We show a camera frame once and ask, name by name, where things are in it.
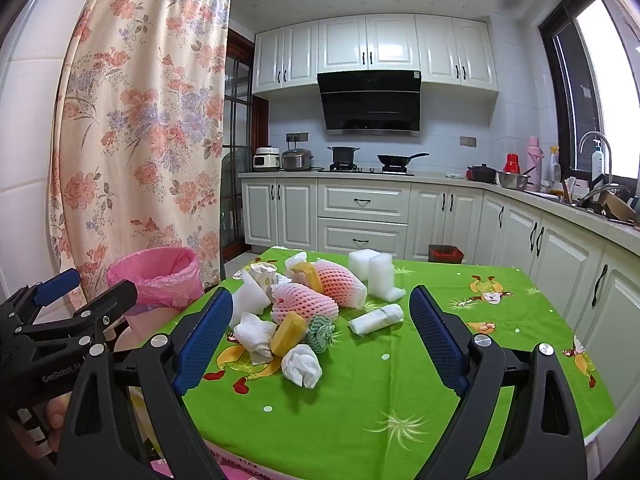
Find person's left hand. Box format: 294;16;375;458
7;392;76;461

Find black cooking pot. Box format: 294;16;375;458
327;146;361;166

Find gas stove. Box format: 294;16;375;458
318;162;416;176

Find steel pressure cooker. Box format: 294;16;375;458
281;141;315;172

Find white tissue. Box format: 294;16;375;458
281;344;323;389
233;312;278;365

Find white foam piece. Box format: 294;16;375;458
367;286;407;304

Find steel faucet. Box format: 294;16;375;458
578;131;614;186

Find brown cardboard piece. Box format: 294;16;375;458
602;192;640;223

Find white rice cooker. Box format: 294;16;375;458
253;146;281;172

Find grey kitchen countertop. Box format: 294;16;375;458
238;170;640;248

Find white plastic bag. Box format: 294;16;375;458
348;304;405;336

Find pink thermos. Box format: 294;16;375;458
526;136;542;186

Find large pink foam net sleeve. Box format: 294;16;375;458
312;259;368;309

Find white foam block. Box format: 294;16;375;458
348;249;375;282
367;252;396;297

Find dark framed window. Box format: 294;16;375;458
539;0;640;181

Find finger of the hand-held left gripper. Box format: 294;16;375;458
15;280;139;357
0;268;82;328

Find small red floor bin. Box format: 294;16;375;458
428;245;465;264

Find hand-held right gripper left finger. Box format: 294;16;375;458
59;287;236;480

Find white bin with pink bag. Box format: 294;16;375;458
106;247;204;356

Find glass panel door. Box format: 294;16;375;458
220;30;271;261

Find white cabinets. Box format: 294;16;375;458
240;175;640;391
251;13;500;94

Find white upper cabinets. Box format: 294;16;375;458
251;13;500;94

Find small pink foam net sleeve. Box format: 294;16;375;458
270;282;338;326

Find yellow sponge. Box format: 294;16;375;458
291;261;325;293
270;311;308;356

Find black range hood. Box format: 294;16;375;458
317;70;422;137

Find steel bowl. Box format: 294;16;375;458
496;170;532;191

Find crushed printed paper cup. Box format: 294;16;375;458
248;262;278;293

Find black frying pan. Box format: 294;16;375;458
376;152;430;168

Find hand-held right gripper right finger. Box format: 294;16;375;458
409;285;586;480

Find dark casserole pot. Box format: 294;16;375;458
466;163;498;183

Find white lower cabinets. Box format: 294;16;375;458
240;175;640;391

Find green printed tablecloth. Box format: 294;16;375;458
112;246;616;480

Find floral curtain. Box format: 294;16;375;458
48;0;232;311

